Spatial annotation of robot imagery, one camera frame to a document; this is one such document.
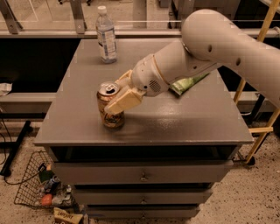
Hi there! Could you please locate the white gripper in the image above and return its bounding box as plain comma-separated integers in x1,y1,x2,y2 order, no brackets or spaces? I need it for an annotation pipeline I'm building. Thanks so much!
104,54,169,115

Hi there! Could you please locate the orange soda can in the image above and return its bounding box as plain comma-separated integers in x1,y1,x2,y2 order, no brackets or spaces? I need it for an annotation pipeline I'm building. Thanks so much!
96,81,124,129

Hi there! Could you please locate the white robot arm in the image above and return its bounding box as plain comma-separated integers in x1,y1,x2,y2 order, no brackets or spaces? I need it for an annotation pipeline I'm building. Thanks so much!
105,9,280,115

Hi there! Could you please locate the clear plastic water bottle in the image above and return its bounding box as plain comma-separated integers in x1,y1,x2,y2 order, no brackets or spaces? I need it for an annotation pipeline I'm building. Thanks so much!
95,5,117,64

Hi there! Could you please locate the blue can in basket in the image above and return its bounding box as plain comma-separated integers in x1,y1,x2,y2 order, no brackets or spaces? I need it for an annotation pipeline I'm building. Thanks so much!
44,175,60,193

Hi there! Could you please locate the green chip bag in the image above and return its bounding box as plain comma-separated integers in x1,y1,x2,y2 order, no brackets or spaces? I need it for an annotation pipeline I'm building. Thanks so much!
170,73,207,95

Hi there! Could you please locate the grey drawer cabinet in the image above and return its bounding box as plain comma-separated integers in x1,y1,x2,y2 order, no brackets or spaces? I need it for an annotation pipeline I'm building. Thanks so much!
36,38,252,208

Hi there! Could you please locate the top grey drawer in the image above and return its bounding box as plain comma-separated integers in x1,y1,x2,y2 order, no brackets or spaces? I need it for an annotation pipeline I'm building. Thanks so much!
52,160,233,185

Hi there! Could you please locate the grey drawer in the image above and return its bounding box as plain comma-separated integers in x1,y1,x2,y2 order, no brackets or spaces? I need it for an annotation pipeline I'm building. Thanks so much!
73,189,213,205
52,160,233,185
86,206,200,219

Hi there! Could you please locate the middle grey drawer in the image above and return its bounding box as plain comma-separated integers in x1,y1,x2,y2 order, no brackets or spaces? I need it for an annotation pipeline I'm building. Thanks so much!
73,189,213,205

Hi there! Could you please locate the white cloth on ledge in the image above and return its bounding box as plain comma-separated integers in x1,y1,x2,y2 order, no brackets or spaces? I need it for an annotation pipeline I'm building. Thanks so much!
0,83,12,96

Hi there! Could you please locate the bottom grey drawer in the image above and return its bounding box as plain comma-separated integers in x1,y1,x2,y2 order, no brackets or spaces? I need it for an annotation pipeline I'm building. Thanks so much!
86,206,200,219

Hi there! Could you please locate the metal window railing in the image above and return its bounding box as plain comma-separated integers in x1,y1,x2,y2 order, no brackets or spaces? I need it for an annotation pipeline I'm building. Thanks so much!
0,0,280,39

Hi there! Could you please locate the orange fruit in basket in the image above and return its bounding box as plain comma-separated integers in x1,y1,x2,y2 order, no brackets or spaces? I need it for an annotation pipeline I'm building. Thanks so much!
41,194,53,207

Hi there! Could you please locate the yellow snack bag on floor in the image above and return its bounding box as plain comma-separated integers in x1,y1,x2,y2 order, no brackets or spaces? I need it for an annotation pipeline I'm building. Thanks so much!
53,207,83,224

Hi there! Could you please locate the black metal stand leg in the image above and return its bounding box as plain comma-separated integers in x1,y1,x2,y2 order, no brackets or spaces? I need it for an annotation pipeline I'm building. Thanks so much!
0,121,32,177

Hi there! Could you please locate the black wire basket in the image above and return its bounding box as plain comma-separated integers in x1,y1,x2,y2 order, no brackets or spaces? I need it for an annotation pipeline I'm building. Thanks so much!
14,151,74,209

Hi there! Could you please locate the black floor cable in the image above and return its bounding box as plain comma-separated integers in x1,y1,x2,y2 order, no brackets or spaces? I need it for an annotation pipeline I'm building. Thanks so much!
0,116,47,186

